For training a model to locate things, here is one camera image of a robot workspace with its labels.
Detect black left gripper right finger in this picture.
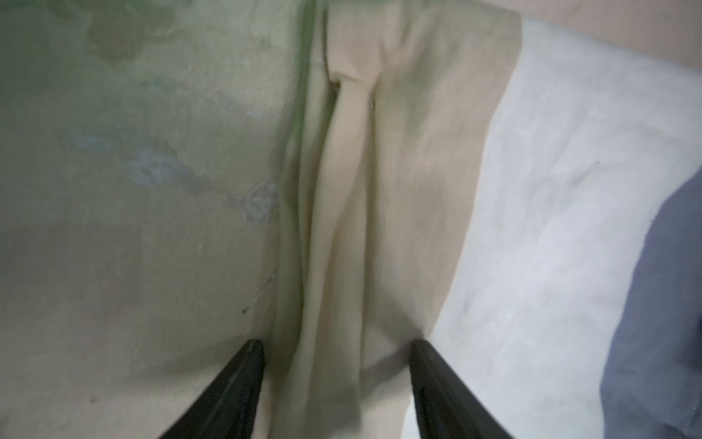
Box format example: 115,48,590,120
409,339,511,439

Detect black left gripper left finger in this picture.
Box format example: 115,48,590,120
161,339,265,439

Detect grey pillowcase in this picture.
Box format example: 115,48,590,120
600,173,701,438

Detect beige cream pillowcase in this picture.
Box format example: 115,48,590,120
267,0,702,439

